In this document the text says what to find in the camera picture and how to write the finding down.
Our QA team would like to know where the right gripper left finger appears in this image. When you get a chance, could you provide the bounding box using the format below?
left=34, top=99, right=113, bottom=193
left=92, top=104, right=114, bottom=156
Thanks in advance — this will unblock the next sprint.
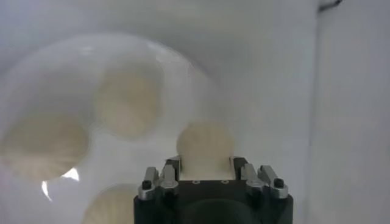
left=137, top=155, right=183, bottom=201

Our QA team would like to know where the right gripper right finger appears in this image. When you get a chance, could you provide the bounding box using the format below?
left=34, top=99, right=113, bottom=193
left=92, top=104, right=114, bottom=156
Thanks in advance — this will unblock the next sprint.
left=233, top=156, right=289, bottom=200

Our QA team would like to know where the white steamed baozi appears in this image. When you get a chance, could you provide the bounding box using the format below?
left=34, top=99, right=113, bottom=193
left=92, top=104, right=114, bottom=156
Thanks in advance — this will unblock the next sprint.
left=175, top=120, right=236, bottom=181
left=0, top=114, right=91, bottom=182
left=96, top=65, right=165, bottom=139
left=80, top=184, right=140, bottom=224

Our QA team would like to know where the white round plate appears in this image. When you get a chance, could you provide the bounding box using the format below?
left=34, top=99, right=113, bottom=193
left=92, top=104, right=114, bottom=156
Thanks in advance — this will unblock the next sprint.
left=0, top=32, right=221, bottom=224

